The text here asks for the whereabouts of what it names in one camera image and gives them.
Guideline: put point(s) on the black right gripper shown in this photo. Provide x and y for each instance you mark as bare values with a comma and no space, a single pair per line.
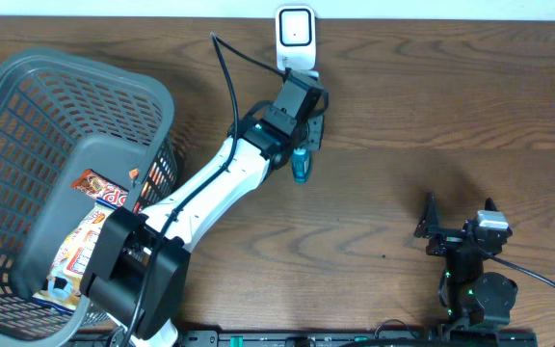
429,225

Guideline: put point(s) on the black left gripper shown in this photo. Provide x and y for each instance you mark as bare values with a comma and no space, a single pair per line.
317,134

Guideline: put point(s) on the blue mouthwash bottle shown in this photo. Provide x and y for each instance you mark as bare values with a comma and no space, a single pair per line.
301,164

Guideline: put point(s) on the orange chocolate bar wrapper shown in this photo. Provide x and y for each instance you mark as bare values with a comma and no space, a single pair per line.
101,189

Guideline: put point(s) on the grey plastic mesh basket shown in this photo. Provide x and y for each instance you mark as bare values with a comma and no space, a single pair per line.
59,116

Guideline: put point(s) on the yellow snack chip bag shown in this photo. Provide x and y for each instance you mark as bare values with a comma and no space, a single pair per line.
61,288

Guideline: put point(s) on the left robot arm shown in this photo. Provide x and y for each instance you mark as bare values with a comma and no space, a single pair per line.
140,261

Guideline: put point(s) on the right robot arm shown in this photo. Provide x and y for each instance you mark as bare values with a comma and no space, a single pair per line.
478,302

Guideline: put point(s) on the white barcode scanner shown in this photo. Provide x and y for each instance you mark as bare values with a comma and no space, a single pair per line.
295,37

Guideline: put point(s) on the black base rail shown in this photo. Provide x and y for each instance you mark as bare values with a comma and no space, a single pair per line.
213,338

